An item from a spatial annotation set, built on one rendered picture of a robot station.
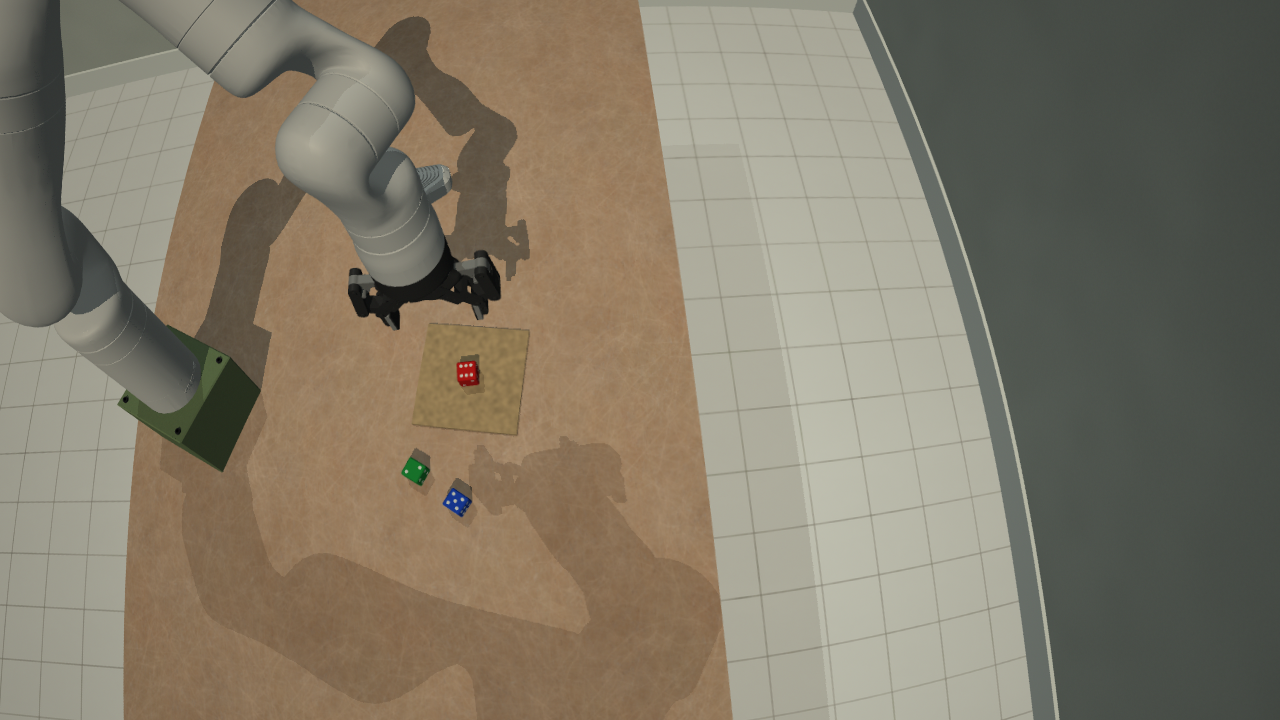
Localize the olive-tan square mat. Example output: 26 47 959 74
412 324 530 436

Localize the red die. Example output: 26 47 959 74
457 361 479 387

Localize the blue die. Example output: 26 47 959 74
443 488 472 518

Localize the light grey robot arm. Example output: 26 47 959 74
0 0 452 414

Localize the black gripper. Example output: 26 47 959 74
348 234 500 331

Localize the green die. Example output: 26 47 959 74
401 457 430 486

